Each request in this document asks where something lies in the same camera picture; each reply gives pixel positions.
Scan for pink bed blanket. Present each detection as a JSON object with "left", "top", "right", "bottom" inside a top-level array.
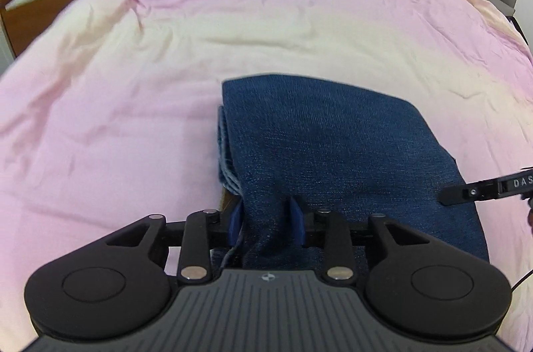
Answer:
[{"left": 0, "top": 0, "right": 533, "bottom": 352}]

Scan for blue denim pants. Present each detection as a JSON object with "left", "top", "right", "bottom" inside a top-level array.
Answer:
[{"left": 217, "top": 74, "right": 490, "bottom": 271}]

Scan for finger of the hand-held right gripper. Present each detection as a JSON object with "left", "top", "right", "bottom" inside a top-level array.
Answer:
[{"left": 440, "top": 179, "right": 500, "bottom": 206}]

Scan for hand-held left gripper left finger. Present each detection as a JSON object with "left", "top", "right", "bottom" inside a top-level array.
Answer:
[{"left": 106, "top": 206, "right": 245, "bottom": 283}]

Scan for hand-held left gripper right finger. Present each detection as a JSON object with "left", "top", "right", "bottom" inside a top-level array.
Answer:
[{"left": 287, "top": 196, "right": 425, "bottom": 283}]

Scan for wooden bedside table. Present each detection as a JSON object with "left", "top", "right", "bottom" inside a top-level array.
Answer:
[{"left": 0, "top": 0, "right": 119, "bottom": 59}]

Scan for black cable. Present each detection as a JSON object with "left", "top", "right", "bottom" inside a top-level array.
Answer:
[{"left": 510, "top": 270, "right": 533, "bottom": 291}]

